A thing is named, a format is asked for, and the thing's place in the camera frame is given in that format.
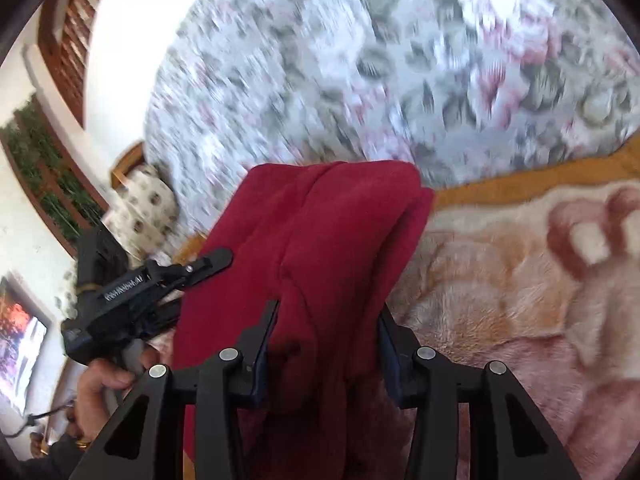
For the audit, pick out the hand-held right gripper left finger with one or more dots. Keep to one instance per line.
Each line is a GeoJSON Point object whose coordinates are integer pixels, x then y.
{"type": "Point", "coordinates": [260, 355]}

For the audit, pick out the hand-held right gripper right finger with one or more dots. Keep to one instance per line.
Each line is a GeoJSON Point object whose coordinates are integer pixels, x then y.
{"type": "Point", "coordinates": [387, 355]}

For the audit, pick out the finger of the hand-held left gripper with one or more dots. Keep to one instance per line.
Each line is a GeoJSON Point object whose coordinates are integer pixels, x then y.
{"type": "Point", "coordinates": [160, 317]}
{"type": "Point", "coordinates": [200, 266]}

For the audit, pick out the dark red garment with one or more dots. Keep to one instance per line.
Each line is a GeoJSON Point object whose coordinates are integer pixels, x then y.
{"type": "Point", "coordinates": [325, 235]}

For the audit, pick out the person's left forearm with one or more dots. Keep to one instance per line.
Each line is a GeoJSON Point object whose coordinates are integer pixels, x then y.
{"type": "Point", "coordinates": [60, 460]}

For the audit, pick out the person's left hand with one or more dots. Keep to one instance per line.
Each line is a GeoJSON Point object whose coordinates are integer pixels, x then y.
{"type": "Point", "coordinates": [95, 400]}

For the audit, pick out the white printed pillow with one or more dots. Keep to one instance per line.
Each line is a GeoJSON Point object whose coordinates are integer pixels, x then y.
{"type": "Point", "coordinates": [140, 210]}

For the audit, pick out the wooden bed headboard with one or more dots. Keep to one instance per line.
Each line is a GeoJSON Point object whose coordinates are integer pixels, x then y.
{"type": "Point", "coordinates": [125, 160]}

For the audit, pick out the plush blanket with mustard border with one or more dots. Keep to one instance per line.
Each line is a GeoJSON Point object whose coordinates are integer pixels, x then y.
{"type": "Point", "coordinates": [500, 285]}

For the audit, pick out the wooden framed window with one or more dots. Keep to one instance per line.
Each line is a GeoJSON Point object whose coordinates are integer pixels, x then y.
{"type": "Point", "coordinates": [45, 170]}

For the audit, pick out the grey floral bedsheet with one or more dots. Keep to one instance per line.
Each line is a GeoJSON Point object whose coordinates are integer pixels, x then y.
{"type": "Point", "coordinates": [350, 60]}

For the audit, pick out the wooden slatted railing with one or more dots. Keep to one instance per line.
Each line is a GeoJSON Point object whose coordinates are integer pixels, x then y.
{"type": "Point", "coordinates": [70, 45]}

